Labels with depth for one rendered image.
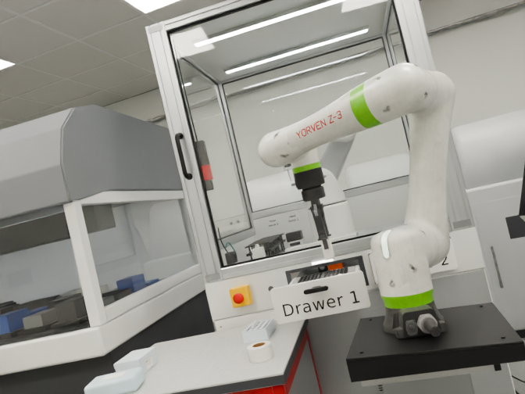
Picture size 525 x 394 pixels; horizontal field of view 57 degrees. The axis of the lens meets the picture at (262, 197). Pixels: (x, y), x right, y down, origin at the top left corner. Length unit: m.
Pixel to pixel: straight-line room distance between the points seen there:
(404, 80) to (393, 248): 0.40
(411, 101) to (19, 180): 1.39
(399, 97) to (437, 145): 0.22
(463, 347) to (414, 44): 1.13
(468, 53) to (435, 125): 3.80
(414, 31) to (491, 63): 3.28
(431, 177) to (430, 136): 0.11
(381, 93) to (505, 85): 3.95
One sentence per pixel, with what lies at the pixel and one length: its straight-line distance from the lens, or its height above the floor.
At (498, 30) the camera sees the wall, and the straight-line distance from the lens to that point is 5.22.
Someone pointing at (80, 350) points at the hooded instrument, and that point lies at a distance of 1.91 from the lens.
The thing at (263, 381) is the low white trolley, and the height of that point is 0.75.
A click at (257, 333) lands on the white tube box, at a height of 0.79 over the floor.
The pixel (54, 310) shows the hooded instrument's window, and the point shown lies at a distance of 1.95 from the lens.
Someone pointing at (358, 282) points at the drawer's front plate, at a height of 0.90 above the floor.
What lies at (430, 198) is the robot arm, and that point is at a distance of 1.36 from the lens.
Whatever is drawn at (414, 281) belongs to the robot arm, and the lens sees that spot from 1.23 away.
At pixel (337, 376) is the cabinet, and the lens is 1.93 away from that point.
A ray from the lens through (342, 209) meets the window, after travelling 1.82.
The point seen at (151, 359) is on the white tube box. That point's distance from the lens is 1.70.
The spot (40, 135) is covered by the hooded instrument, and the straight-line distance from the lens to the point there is 1.98.
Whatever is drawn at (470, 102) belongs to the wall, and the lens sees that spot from 5.05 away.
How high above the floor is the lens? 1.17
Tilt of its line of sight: 2 degrees up
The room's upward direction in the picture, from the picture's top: 13 degrees counter-clockwise
